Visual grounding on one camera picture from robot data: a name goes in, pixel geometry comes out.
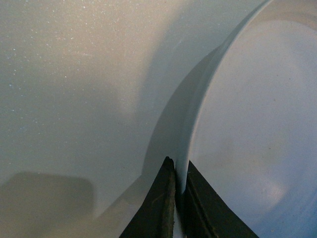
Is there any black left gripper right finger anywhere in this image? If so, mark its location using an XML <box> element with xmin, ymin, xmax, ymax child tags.
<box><xmin>181</xmin><ymin>161</ymin><xmax>257</xmax><ymax>238</ymax></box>

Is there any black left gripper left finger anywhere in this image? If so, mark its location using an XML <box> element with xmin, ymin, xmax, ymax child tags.
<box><xmin>120</xmin><ymin>157</ymin><xmax>176</xmax><ymax>238</ymax></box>

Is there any white round plate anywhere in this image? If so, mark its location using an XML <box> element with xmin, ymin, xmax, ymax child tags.
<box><xmin>144</xmin><ymin>0</ymin><xmax>317</xmax><ymax>238</ymax></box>

